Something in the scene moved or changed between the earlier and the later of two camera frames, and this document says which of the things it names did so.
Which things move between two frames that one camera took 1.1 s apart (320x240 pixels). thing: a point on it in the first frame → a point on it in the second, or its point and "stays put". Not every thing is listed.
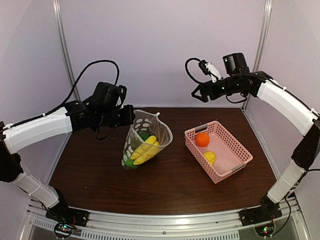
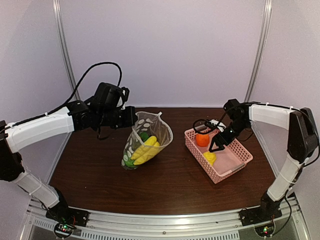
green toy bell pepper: x=144 y=135 stays put
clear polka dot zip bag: x=148 y=132 stays put
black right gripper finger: x=201 y=87 → x=217 y=141
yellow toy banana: x=146 y=151 stays put
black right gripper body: x=231 y=87 → x=231 y=136
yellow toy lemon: x=211 y=156 stays put
